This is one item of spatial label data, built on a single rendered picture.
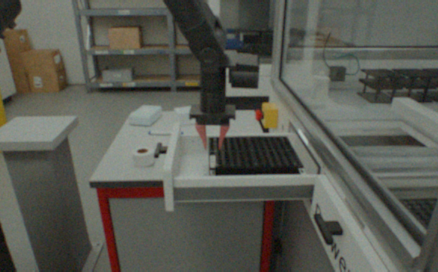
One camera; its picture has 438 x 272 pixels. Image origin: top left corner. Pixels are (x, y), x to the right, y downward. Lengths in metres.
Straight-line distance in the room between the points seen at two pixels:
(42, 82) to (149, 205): 4.30
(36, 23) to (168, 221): 4.70
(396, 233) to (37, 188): 1.37
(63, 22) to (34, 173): 4.02
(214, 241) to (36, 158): 0.80
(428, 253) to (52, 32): 5.31
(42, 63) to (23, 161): 3.72
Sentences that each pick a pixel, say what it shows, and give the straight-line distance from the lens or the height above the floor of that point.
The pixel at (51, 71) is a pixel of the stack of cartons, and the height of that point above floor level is 0.30.
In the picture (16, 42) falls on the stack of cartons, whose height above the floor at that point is 0.69.
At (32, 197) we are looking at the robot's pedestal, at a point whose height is 0.48.
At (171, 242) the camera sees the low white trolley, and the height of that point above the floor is 0.50.
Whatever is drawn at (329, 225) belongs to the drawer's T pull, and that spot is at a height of 0.91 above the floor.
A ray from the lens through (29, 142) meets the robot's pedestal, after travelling 1.43.
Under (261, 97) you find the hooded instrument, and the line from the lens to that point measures 1.67.
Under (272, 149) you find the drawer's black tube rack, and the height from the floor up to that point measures 0.90.
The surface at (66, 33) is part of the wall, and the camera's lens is 5.38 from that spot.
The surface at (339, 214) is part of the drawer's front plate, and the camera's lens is 0.61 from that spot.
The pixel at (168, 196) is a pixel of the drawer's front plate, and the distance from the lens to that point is 0.74.
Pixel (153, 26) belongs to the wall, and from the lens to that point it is 5.04.
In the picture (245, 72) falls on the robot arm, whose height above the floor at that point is 1.12.
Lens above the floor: 1.27
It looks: 24 degrees down
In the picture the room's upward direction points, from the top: straight up
